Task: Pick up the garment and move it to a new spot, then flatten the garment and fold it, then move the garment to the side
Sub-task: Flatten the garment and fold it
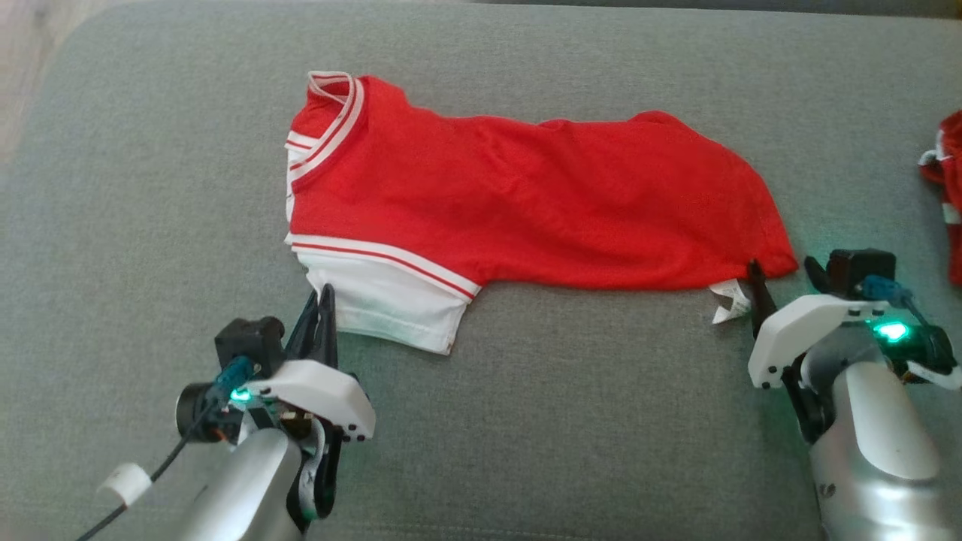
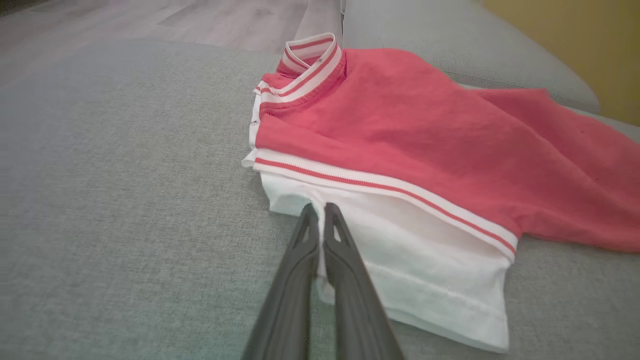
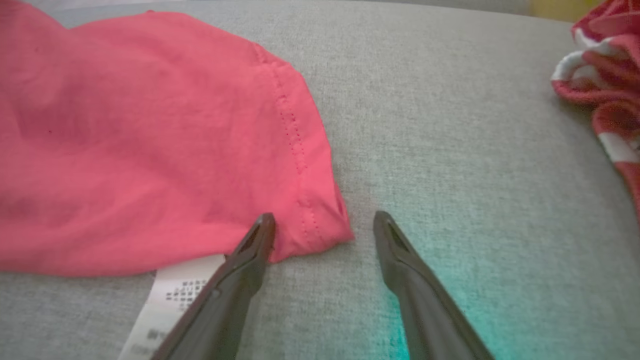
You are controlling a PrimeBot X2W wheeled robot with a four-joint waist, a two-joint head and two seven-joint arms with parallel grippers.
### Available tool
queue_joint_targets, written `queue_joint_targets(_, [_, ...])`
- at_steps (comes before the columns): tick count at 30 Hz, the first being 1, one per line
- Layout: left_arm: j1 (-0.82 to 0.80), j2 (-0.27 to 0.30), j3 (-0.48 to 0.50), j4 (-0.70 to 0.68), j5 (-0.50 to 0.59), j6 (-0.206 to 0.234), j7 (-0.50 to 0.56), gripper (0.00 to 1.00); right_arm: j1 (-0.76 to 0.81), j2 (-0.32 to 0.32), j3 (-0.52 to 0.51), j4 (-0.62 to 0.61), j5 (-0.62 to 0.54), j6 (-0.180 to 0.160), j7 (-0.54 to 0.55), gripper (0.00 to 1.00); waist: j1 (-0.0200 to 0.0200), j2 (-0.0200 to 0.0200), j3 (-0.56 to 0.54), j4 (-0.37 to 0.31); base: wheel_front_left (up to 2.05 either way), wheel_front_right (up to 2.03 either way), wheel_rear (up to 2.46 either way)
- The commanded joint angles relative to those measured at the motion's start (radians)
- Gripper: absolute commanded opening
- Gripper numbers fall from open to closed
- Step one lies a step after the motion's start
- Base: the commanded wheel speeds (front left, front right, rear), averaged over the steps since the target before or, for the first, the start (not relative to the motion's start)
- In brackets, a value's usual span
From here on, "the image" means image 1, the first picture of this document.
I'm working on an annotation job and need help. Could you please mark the white cable tag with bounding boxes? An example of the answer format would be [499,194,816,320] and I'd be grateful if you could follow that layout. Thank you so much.
[97,463,153,506]

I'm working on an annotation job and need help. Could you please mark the red and white t-shirt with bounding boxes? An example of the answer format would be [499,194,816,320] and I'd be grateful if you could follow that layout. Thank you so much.
[283,71,800,356]

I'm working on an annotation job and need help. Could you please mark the large grey sofa ottoman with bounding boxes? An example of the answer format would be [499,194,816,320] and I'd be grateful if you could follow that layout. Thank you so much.
[0,0,962,541]

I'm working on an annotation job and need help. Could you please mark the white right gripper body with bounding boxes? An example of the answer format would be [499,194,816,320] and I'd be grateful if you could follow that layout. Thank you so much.
[747,294,892,443]

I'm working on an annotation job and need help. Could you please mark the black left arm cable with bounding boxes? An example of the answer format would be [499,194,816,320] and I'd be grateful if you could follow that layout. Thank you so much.
[75,356,256,541]

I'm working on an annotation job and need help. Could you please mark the red and white shorts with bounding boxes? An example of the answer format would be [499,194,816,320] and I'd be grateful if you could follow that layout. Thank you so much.
[918,110,962,287]

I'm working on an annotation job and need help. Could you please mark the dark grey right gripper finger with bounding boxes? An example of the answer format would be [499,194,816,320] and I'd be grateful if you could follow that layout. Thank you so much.
[803,255,834,295]
[746,259,779,340]

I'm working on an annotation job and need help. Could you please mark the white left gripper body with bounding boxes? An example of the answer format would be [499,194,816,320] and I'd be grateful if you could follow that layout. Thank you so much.
[244,359,377,521]

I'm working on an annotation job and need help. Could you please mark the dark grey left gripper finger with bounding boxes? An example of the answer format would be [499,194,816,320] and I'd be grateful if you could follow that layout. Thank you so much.
[286,290,321,361]
[318,283,340,370]

